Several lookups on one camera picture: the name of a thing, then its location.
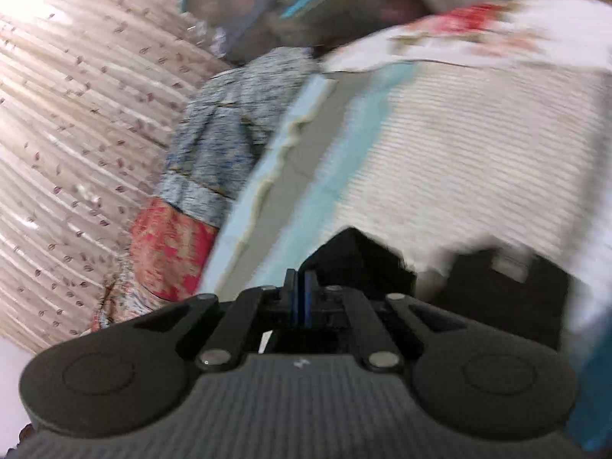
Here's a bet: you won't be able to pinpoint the black pants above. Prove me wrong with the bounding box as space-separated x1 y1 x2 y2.
299 227 571 350

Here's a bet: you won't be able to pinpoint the teal grey patchwork quilt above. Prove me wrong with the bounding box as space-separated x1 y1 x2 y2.
201 62 611 298

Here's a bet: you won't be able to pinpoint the white floral bedsheet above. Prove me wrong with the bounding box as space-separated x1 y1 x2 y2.
322 0 611 73

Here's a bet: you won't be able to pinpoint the floral patchwork blanket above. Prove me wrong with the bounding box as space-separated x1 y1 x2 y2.
91 47 319 330

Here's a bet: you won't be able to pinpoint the beige patterned curtain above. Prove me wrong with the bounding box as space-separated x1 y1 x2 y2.
1 0 224 353

